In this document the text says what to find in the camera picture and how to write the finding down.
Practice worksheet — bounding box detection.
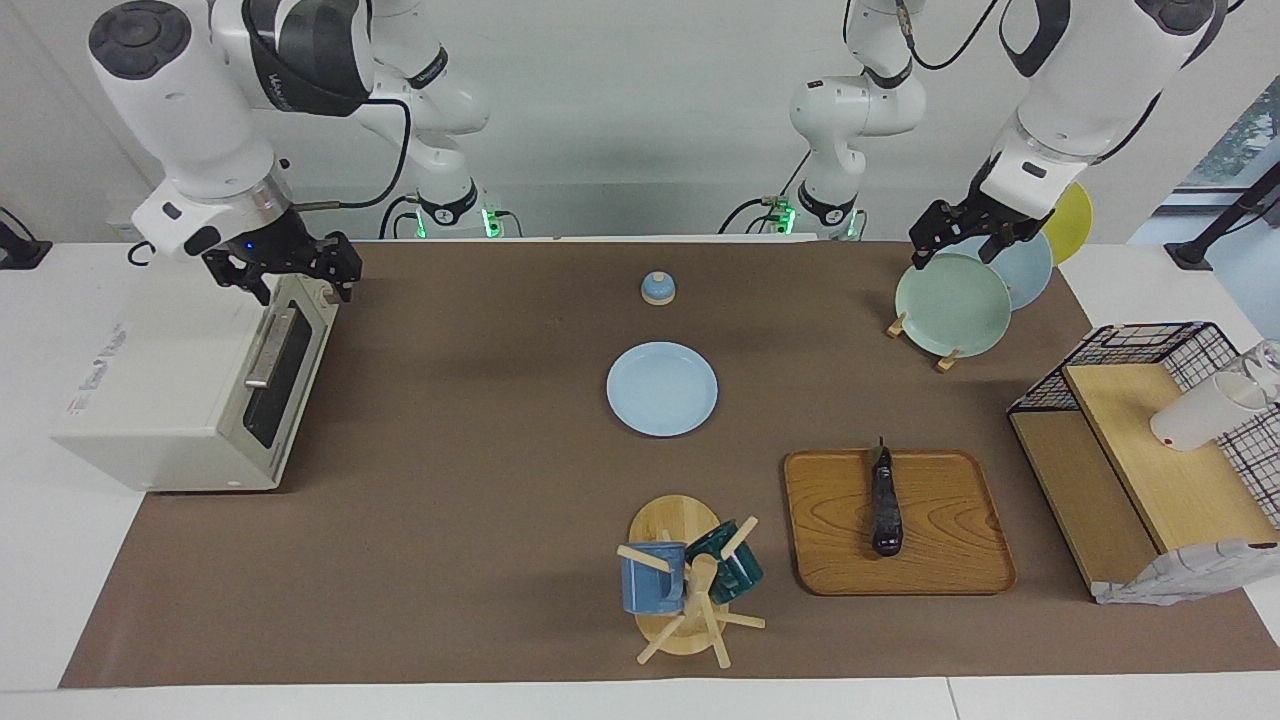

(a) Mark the wooden shelf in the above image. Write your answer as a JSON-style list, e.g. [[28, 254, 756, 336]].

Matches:
[[1008, 362, 1280, 601]]

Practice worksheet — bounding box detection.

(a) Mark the white toaster oven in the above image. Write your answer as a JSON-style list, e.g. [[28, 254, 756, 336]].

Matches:
[[52, 255, 341, 493]]

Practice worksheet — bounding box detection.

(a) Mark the pale green plate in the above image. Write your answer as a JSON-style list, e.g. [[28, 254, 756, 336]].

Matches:
[[894, 252, 1013, 359]]

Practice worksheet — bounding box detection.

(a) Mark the glass oven door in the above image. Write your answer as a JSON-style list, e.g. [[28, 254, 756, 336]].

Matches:
[[235, 275, 341, 479]]

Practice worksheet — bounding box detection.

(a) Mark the black table clamp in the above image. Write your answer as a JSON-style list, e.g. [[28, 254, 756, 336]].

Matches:
[[0, 207, 53, 271]]

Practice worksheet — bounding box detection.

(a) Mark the blue mug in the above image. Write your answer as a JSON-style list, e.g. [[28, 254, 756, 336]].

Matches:
[[620, 542, 689, 615]]

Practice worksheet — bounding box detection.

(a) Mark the dark purple eggplant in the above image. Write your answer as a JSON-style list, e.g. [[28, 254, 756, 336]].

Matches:
[[868, 436, 906, 558]]

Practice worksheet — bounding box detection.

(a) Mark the wooden plate rack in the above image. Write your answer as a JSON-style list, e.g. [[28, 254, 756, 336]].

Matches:
[[886, 312, 963, 373]]

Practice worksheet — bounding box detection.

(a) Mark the black wire basket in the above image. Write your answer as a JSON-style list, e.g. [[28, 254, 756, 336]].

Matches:
[[1007, 321, 1280, 531]]

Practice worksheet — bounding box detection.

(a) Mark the clear glass cup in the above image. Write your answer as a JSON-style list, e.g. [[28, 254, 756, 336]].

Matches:
[[1240, 340, 1280, 406]]

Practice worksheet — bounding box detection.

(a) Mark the light blue plate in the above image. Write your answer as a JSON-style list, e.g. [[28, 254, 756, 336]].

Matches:
[[606, 342, 719, 438]]

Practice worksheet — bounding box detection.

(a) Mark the brown table mat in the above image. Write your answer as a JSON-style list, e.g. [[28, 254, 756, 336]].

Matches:
[[58, 240, 1280, 689]]

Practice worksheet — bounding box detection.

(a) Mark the yellow plate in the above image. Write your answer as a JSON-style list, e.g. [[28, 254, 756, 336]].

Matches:
[[1045, 180, 1094, 265]]

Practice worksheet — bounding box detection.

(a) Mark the grey patterned cloth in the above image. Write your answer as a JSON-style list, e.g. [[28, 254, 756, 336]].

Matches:
[[1092, 538, 1280, 606]]

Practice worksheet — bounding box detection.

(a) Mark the dark green mug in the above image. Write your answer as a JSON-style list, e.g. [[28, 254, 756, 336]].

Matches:
[[684, 520, 765, 604]]

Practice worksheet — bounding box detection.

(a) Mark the wooden mug tree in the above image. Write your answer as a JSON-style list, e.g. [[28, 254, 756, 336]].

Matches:
[[616, 494, 767, 669]]

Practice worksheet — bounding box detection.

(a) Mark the wooden serving tray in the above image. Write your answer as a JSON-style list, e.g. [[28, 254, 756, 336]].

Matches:
[[783, 449, 1018, 597]]

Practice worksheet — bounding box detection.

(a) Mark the blue racked plate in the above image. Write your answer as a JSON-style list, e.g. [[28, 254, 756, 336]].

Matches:
[[960, 230, 1054, 311]]

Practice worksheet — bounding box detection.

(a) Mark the white cup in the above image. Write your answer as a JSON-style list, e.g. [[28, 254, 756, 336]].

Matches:
[[1149, 372, 1269, 452]]

